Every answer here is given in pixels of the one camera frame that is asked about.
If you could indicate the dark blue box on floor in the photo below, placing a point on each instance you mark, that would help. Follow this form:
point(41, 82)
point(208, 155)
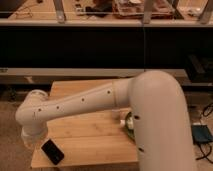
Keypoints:
point(201, 134)

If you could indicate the black object on shelf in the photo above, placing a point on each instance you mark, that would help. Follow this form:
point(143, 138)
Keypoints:
point(99, 10)

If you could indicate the green round plate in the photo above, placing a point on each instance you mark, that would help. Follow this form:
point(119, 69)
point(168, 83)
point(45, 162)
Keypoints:
point(129, 132)

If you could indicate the black rectangular eraser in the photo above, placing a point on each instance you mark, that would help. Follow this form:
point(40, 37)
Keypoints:
point(54, 154)

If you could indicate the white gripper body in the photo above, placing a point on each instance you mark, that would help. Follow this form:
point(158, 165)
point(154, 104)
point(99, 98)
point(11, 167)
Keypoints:
point(31, 139)

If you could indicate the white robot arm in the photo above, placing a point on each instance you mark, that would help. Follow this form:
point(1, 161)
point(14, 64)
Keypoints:
point(158, 106)

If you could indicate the white tube with green label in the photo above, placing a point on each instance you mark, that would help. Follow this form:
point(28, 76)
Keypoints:
point(127, 123)

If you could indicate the cluttered tray on shelf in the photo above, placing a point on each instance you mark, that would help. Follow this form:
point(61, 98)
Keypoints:
point(135, 8)

